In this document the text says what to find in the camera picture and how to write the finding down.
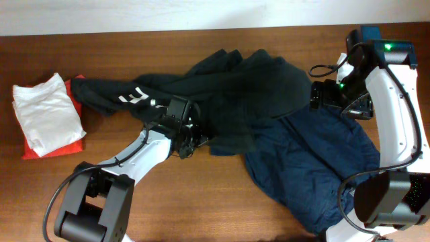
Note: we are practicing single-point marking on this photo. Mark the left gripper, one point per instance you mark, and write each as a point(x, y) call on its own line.
point(187, 142)

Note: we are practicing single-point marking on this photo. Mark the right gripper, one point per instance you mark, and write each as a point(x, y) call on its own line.
point(318, 95)

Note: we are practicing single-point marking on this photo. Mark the black t-shirt white lettering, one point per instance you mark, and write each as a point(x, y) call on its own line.
point(229, 94)

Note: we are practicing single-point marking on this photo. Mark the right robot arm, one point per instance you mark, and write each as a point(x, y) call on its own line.
point(377, 78)

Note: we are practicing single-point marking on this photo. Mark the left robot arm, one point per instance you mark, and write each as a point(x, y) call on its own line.
point(98, 198)

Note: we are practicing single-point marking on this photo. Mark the navy blue shorts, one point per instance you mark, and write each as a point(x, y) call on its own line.
point(301, 160)

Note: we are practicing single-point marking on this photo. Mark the folded white shirt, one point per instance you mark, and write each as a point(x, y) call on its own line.
point(47, 116)

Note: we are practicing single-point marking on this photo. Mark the folded red shirt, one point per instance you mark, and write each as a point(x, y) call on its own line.
point(72, 148)

